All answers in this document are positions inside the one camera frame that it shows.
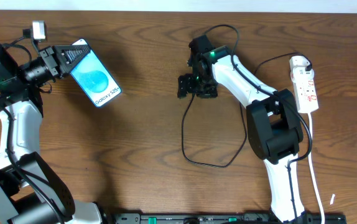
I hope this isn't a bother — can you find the blue Galaxy smartphone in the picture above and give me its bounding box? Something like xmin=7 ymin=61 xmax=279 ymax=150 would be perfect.
xmin=70 ymin=49 xmax=122 ymax=108

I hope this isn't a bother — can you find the black charger cable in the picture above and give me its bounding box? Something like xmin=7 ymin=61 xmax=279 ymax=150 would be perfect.
xmin=181 ymin=53 xmax=313 ymax=169

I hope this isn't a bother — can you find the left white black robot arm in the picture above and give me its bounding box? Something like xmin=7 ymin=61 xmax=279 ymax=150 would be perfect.
xmin=0 ymin=43 xmax=110 ymax=223

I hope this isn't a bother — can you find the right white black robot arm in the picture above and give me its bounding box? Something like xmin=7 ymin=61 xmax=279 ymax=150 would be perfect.
xmin=177 ymin=35 xmax=305 ymax=223

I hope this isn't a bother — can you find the white USB charger adapter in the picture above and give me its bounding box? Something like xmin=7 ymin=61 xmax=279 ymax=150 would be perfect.
xmin=289 ymin=55 xmax=312 ymax=75

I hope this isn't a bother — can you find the white power strip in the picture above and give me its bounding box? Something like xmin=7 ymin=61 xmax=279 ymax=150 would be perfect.
xmin=290 ymin=68 xmax=319 ymax=114

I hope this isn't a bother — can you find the white paper scrap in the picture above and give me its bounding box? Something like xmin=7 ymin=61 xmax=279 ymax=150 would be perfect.
xmin=330 ymin=194 xmax=336 ymax=205

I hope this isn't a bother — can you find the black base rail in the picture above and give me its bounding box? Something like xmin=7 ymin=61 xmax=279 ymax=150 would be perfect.
xmin=112 ymin=212 xmax=347 ymax=224

